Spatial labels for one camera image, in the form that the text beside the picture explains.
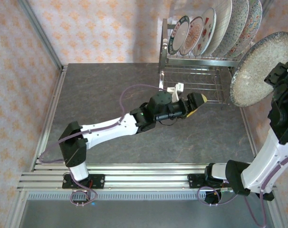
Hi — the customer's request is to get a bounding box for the grey speckled blue rimmed plate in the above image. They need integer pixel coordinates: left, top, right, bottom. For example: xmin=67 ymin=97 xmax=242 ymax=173
xmin=230 ymin=31 xmax=288 ymax=107

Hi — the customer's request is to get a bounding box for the green rimmed white plate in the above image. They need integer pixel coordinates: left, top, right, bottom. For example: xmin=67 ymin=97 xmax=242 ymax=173
xmin=167 ymin=15 xmax=190 ymax=56

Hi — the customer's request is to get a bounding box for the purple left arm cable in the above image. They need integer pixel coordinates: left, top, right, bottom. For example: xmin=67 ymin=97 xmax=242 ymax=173
xmin=38 ymin=84 xmax=170 ymax=164

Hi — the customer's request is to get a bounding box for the orange sunburst plate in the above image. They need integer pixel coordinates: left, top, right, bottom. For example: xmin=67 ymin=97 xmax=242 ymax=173
xmin=178 ymin=16 xmax=204 ymax=57

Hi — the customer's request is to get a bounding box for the aluminium table side rail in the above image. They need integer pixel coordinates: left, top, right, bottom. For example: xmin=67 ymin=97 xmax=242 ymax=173
xmin=34 ymin=65 xmax=68 ymax=171
xmin=239 ymin=108 xmax=259 ymax=164

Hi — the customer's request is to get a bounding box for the large blue speckled plate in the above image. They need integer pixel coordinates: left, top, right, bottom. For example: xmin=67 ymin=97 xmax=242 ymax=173
xmin=217 ymin=0 xmax=250 ymax=57

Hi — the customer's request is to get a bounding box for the steel wire dish rack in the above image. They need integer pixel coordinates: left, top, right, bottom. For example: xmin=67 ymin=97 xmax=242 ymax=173
xmin=158 ymin=18 xmax=256 ymax=105

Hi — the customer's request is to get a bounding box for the large grid line plate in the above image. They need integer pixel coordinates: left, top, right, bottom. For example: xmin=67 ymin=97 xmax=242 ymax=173
xmin=203 ymin=0 xmax=233 ymax=57

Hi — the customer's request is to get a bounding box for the red flower print plate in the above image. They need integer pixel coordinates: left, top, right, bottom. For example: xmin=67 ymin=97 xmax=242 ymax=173
xmin=192 ymin=7 xmax=217 ymax=57

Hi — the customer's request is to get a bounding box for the large colourful floral plate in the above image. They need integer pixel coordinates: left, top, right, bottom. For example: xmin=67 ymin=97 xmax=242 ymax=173
xmin=227 ymin=0 xmax=263 ymax=57

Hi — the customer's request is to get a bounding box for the thin black left gripper cable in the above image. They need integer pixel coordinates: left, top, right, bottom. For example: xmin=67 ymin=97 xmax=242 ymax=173
xmin=157 ymin=117 xmax=181 ymax=127

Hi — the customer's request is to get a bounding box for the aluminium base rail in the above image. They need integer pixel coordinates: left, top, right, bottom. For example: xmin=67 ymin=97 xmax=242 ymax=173
xmin=17 ymin=162 xmax=278 ymax=192

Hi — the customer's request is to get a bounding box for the purple cable loop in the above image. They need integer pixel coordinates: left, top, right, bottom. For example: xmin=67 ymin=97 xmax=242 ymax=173
xmin=69 ymin=175 xmax=99 ymax=207
xmin=197 ymin=186 xmax=234 ymax=206

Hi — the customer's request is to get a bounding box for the aluminium frame post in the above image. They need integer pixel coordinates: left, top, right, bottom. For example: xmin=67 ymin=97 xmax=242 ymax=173
xmin=261 ymin=0 xmax=276 ymax=15
xmin=17 ymin=0 xmax=64 ymax=71

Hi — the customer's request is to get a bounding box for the grey slotted cable duct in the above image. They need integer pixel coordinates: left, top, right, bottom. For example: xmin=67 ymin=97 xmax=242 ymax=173
xmin=27 ymin=191 xmax=206 ymax=201

